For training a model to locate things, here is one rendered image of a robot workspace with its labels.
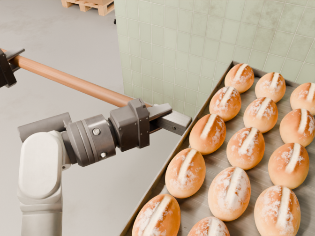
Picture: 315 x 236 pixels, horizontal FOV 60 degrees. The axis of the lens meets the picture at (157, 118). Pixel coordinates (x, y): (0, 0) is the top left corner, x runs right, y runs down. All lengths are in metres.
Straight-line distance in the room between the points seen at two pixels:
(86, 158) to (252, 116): 0.34
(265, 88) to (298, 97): 0.07
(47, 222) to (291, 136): 0.47
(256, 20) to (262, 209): 1.38
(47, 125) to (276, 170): 0.42
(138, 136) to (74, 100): 2.04
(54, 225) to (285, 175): 0.40
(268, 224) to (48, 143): 0.37
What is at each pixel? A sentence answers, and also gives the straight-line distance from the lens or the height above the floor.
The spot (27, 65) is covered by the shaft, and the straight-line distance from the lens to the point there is 0.78.
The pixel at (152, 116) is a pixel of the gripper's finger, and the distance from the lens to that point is 0.55.
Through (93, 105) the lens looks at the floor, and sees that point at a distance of 2.47.
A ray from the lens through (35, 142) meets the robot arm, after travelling 0.50.
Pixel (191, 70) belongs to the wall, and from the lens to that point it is 2.02.
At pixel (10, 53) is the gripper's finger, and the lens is 0.83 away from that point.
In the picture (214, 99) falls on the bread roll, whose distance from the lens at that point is 0.60.
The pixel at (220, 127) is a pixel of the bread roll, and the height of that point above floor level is 1.24.
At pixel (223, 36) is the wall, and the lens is 1.81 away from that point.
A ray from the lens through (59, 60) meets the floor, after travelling 3.16.
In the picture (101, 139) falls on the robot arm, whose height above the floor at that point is 1.24.
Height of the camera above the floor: 1.62
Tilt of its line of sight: 45 degrees down
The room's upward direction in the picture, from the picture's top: straight up
